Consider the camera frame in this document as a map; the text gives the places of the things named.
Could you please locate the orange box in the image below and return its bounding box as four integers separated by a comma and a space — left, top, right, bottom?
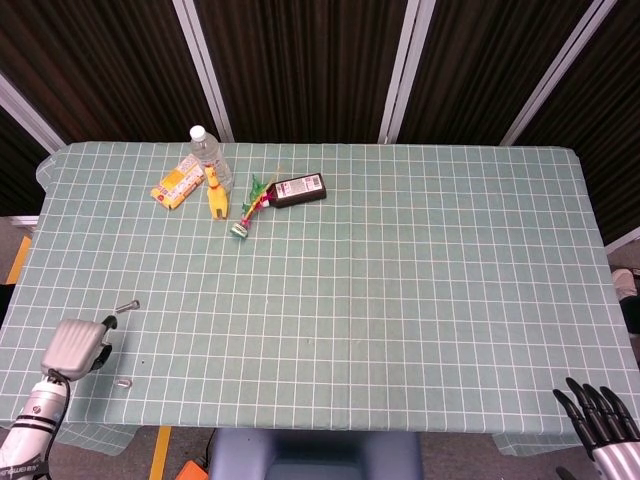
176, 459, 211, 480

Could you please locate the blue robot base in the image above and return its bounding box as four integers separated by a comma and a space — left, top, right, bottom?
208, 428, 424, 480

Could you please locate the clear plastic water bottle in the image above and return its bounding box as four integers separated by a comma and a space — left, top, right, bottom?
188, 124, 235, 194

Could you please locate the white pink shoe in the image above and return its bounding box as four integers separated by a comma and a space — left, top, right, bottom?
611, 267, 640, 302

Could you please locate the yellow snack package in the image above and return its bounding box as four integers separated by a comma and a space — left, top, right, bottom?
150, 153, 207, 211

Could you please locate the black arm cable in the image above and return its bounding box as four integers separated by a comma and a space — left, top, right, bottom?
45, 367, 72, 454

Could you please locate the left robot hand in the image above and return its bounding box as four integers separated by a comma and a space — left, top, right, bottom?
40, 315, 119, 384

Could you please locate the dark bottle with label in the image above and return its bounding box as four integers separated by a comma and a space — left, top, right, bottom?
268, 172, 328, 210

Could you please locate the yellow rubber chicken toy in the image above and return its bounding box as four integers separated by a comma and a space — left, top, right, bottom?
203, 165, 231, 221

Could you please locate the white partition post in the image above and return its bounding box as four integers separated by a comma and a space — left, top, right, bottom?
0, 72, 67, 154
171, 0, 236, 144
499, 0, 619, 147
377, 0, 427, 145

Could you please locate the green checked tablecloth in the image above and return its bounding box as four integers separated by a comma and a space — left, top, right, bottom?
0, 141, 640, 458

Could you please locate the colourful plastic stick toy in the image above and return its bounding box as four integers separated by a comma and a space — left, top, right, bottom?
229, 164, 281, 239

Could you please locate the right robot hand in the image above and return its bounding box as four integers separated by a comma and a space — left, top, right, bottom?
552, 377, 640, 480

